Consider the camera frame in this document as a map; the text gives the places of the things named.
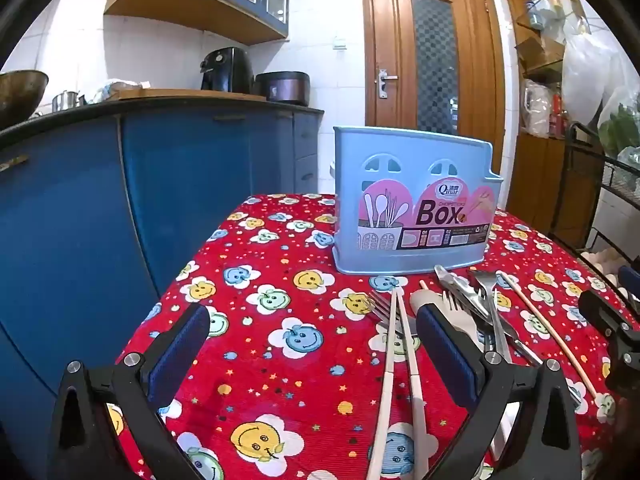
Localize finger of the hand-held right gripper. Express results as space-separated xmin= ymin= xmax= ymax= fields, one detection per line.
xmin=618 ymin=266 xmax=640 ymax=313
xmin=579 ymin=289 xmax=640 ymax=403

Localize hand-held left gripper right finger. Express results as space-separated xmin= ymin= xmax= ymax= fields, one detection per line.
xmin=415 ymin=304 xmax=583 ymax=480

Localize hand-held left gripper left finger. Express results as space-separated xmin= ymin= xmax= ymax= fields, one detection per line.
xmin=47 ymin=302 xmax=211 ymax=480

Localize beige spoon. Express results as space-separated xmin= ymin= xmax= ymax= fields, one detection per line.
xmin=410 ymin=290 xmax=446 ymax=313

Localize metal fork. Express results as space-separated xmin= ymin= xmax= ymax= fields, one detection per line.
xmin=470 ymin=269 xmax=513 ymax=361
xmin=369 ymin=290 xmax=418 ymax=341

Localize metal tongs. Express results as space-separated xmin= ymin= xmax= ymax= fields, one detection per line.
xmin=434 ymin=264 xmax=496 ymax=321

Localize light blue utensil box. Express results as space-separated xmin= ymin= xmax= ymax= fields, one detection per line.
xmin=332 ymin=126 xmax=505 ymax=276

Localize pile of eggs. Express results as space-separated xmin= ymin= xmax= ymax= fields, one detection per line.
xmin=580 ymin=247 xmax=631 ymax=286

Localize red smiley flower tablecloth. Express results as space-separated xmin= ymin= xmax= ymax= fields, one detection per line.
xmin=115 ymin=192 xmax=640 ymax=480

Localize black metal rack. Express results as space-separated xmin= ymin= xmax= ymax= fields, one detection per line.
xmin=557 ymin=122 xmax=640 ymax=281

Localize wooden shelf cabinet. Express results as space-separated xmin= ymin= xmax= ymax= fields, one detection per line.
xmin=502 ymin=0 xmax=601 ymax=241

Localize bag of green vegetables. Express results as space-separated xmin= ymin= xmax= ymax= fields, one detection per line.
xmin=597 ymin=85 xmax=640 ymax=161

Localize blue counter cabinet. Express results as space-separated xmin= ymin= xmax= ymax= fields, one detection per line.
xmin=0 ymin=89 xmax=325 ymax=461

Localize red bottles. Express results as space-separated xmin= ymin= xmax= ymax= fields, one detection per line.
xmin=550 ymin=95 xmax=568 ymax=138

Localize white plastic bag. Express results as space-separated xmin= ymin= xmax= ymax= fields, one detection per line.
xmin=562 ymin=25 xmax=626 ymax=126

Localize metal cup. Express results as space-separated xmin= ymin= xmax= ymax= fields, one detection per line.
xmin=51 ymin=90 xmax=81 ymax=112

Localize dark rice cooker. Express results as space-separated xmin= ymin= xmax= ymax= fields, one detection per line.
xmin=255 ymin=71 xmax=311 ymax=107

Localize black air fryer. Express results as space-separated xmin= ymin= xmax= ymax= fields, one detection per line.
xmin=200 ymin=47 xmax=253 ymax=95

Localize dark wok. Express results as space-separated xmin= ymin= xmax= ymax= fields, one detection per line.
xmin=0 ymin=70 xmax=50 ymax=131

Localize wooden door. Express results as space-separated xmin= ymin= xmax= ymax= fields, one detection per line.
xmin=360 ymin=0 xmax=506 ymax=171

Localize metal door handle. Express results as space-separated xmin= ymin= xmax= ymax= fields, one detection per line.
xmin=375 ymin=69 xmax=399 ymax=99

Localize blue wall cabinet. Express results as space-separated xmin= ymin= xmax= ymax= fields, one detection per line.
xmin=104 ymin=0 xmax=301 ymax=45

